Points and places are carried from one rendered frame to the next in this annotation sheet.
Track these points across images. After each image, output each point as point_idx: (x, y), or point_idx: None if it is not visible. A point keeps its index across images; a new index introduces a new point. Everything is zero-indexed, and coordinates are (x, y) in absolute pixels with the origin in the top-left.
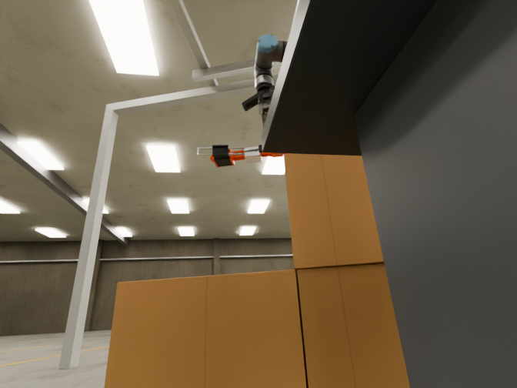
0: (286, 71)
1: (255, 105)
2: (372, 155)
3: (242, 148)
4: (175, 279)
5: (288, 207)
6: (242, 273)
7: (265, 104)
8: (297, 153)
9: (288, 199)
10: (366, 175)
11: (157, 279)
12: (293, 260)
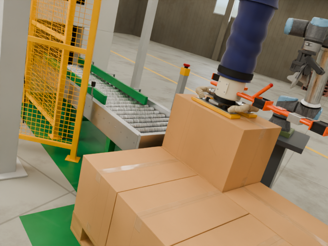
0: (304, 147)
1: (312, 67)
2: (283, 153)
3: (307, 118)
4: (315, 217)
5: (270, 155)
6: (280, 195)
7: (303, 76)
8: (292, 150)
9: (272, 151)
10: (282, 155)
11: (325, 224)
12: (261, 178)
